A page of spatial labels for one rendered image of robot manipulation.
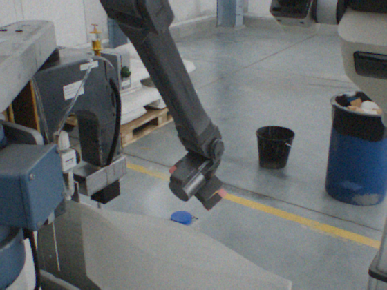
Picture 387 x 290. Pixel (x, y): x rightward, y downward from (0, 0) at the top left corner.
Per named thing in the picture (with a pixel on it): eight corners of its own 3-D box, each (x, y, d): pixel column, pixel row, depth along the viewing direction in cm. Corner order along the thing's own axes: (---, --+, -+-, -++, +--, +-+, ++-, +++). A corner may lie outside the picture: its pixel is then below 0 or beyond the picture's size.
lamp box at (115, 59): (131, 87, 113) (129, 51, 109) (119, 92, 110) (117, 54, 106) (109, 83, 117) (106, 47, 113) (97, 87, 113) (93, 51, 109)
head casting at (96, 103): (124, 157, 117) (116, 41, 104) (48, 197, 98) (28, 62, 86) (44, 132, 132) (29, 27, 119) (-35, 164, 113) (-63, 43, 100)
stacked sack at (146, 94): (165, 100, 418) (164, 85, 411) (119, 122, 366) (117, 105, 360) (128, 93, 437) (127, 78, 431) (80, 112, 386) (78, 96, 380)
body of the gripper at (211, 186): (204, 203, 107) (210, 191, 100) (174, 173, 109) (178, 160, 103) (222, 186, 110) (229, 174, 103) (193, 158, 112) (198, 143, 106)
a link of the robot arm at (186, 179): (223, 137, 93) (191, 122, 97) (187, 173, 87) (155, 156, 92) (229, 173, 101) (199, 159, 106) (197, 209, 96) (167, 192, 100)
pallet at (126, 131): (195, 107, 473) (195, 94, 467) (122, 148, 379) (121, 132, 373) (132, 95, 511) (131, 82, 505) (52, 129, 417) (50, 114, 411)
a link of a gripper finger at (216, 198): (203, 221, 113) (211, 208, 105) (183, 201, 115) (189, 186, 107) (221, 204, 116) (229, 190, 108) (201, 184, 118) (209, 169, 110)
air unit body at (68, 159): (84, 196, 99) (77, 130, 92) (68, 206, 95) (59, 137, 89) (70, 190, 101) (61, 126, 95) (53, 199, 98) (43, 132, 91)
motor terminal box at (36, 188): (70, 209, 71) (61, 141, 66) (41, 249, 62) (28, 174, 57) (20, 205, 72) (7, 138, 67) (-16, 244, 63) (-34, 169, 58)
